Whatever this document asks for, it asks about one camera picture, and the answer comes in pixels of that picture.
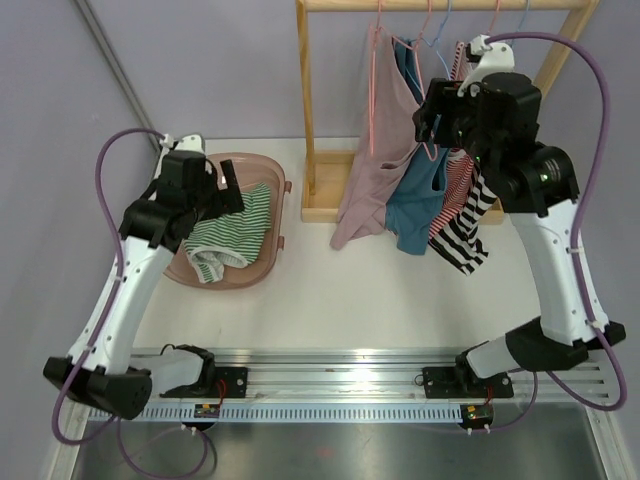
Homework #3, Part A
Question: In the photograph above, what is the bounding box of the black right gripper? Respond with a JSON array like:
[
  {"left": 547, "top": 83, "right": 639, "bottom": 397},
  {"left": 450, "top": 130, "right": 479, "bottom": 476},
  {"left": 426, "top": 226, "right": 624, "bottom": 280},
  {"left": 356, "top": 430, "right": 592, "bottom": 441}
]
[{"left": 414, "top": 79, "right": 502, "bottom": 174}]

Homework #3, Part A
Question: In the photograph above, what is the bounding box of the green striped tank top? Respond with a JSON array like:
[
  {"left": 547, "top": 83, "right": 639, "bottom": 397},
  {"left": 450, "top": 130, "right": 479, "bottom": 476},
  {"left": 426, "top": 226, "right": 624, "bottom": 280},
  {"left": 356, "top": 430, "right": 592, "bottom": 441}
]
[{"left": 183, "top": 183, "right": 271, "bottom": 284}]

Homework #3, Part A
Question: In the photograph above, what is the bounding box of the mauve pink tank top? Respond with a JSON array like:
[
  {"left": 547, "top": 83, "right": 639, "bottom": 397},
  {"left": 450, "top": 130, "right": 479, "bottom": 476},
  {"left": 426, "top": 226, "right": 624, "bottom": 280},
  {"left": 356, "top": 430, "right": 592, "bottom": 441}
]
[{"left": 330, "top": 32, "right": 396, "bottom": 250}]

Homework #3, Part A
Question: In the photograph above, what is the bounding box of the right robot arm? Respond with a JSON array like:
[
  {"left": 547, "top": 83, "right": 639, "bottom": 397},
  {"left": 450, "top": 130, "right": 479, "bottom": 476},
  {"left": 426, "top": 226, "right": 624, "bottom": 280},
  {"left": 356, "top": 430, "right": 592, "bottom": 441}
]
[{"left": 413, "top": 73, "right": 626, "bottom": 396}]

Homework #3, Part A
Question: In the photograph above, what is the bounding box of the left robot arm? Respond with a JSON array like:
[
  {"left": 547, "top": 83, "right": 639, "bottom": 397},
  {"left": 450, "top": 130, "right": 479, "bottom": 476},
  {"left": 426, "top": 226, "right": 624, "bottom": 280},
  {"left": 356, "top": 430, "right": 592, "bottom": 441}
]
[{"left": 43, "top": 149, "right": 244, "bottom": 420}]

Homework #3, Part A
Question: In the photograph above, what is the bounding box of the red striped tank top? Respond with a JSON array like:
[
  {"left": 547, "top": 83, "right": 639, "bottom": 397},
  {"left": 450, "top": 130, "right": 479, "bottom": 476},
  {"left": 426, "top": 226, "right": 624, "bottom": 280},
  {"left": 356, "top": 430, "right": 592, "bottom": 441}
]
[{"left": 429, "top": 41, "right": 474, "bottom": 238}]

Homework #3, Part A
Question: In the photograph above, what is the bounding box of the teal blue tank top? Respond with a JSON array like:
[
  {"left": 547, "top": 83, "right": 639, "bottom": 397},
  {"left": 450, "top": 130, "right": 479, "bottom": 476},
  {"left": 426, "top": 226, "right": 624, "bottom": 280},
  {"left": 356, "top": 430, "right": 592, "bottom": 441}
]
[{"left": 376, "top": 37, "right": 447, "bottom": 255}]

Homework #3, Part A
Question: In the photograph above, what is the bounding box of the black white striped tank top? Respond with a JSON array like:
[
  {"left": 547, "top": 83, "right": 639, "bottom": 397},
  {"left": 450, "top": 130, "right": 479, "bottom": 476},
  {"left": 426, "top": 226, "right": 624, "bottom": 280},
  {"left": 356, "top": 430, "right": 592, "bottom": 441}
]
[{"left": 429, "top": 167, "right": 497, "bottom": 276}]

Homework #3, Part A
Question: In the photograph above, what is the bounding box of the pink plastic basin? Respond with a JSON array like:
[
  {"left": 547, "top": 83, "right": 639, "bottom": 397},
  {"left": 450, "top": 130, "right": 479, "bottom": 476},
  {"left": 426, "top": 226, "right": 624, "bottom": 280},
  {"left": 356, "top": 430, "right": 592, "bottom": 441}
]
[{"left": 165, "top": 152, "right": 291, "bottom": 290}]

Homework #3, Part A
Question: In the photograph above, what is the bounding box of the wooden clothes rack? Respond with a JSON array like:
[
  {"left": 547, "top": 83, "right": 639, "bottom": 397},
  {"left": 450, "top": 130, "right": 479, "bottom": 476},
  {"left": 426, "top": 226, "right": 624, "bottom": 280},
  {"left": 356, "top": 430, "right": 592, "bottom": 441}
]
[{"left": 295, "top": 0, "right": 599, "bottom": 223}]

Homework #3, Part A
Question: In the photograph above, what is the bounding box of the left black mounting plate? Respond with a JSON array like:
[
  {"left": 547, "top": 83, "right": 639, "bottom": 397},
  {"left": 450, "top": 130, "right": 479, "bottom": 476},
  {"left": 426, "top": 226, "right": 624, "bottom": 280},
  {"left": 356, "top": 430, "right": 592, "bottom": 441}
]
[{"left": 211, "top": 366, "right": 249, "bottom": 399}]

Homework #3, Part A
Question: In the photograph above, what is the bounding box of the black mounting plate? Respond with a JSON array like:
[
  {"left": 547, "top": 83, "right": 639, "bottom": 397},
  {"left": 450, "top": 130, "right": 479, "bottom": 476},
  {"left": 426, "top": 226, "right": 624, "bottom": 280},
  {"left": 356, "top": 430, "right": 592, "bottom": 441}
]
[
  {"left": 422, "top": 366, "right": 514, "bottom": 399},
  {"left": 211, "top": 366, "right": 249, "bottom": 399}
]

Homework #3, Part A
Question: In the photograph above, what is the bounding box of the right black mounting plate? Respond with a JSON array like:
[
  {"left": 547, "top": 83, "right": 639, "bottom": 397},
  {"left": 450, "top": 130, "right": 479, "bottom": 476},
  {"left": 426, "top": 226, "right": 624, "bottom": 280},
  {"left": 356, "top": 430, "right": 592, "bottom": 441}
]
[{"left": 422, "top": 366, "right": 514, "bottom": 399}]

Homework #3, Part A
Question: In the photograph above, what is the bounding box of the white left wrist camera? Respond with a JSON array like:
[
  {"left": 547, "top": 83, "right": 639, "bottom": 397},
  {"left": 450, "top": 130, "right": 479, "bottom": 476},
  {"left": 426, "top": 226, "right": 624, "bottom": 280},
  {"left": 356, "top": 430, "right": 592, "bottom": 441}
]
[{"left": 159, "top": 133, "right": 205, "bottom": 155}]

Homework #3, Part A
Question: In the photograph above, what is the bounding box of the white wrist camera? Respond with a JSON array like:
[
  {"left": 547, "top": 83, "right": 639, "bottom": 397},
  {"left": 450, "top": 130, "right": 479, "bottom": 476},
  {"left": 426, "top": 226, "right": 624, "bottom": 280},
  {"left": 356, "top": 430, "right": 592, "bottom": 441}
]
[
  {"left": 159, "top": 133, "right": 205, "bottom": 155},
  {"left": 457, "top": 35, "right": 515, "bottom": 97}
]

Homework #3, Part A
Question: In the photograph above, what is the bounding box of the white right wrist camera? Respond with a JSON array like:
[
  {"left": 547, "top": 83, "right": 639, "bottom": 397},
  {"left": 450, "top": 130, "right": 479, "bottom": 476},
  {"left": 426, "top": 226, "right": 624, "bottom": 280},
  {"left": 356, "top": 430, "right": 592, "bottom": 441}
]
[{"left": 457, "top": 35, "right": 515, "bottom": 97}]

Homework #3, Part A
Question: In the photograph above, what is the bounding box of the blue wire hanger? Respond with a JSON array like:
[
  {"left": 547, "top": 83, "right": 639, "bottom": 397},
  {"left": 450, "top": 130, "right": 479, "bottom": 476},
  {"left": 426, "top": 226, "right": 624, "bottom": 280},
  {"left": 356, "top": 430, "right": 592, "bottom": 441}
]
[
  {"left": 508, "top": 0, "right": 531, "bottom": 47},
  {"left": 416, "top": 0, "right": 453, "bottom": 80}
]

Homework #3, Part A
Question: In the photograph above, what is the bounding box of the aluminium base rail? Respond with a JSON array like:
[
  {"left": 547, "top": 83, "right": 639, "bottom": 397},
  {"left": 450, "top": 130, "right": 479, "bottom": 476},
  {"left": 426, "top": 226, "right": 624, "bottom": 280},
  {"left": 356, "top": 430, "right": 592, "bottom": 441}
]
[{"left": 67, "top": 347, "right": 612, "bottom": 406}]

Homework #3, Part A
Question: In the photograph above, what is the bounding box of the slotted cable duct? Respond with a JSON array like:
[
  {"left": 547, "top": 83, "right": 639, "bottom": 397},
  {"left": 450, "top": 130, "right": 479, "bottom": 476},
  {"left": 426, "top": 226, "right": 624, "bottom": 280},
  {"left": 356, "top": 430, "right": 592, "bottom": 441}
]
[{"left": 87, "top": 403, "right": 462, "bottom": 424}]

